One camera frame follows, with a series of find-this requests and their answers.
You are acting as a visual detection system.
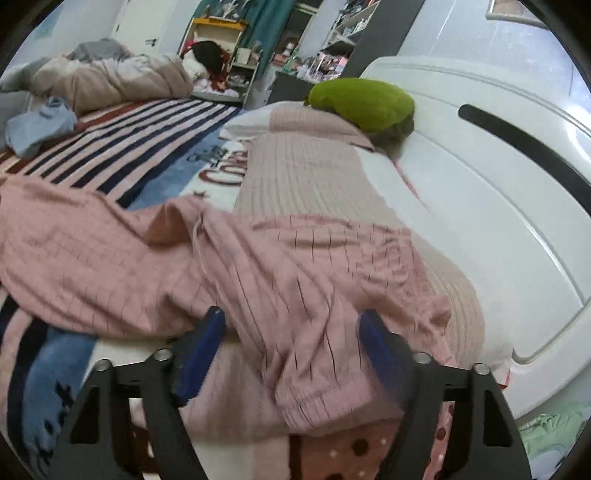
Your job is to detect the pink checked pants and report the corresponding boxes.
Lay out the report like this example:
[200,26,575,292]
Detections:
[1,175,454,432]

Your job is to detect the light green cloth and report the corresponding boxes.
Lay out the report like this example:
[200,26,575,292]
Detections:
[519,403,589,460]

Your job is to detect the striped plush bed blanket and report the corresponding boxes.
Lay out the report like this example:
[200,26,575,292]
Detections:
[0,97,459,480]

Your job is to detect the pink knitted pillow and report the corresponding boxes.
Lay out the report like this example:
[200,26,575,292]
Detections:
[221,102,485,367]

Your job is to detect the white bed headboard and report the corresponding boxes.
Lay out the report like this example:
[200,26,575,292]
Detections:
[363,56,590,417]

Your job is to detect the green plush pillow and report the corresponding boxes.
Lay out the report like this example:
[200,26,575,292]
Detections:
[304,78,415,134]

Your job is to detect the folded light blue garment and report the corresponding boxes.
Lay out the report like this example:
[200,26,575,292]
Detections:
[5,97,78,159]

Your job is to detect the dark desk with clutter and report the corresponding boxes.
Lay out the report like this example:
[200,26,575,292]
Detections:
[264,49,355,105]

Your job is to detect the beige and grey quilt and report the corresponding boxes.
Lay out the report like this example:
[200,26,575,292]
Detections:
[1,53,193,116]

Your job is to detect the yellow and white shelf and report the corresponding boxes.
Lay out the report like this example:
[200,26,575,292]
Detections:
[179,16,260,108]

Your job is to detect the teal curtain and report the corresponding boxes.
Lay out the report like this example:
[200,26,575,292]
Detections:
[235,0,294,78]

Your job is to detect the dark wall bookshelf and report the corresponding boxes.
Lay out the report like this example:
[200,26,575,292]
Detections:
[322,0,425,77]

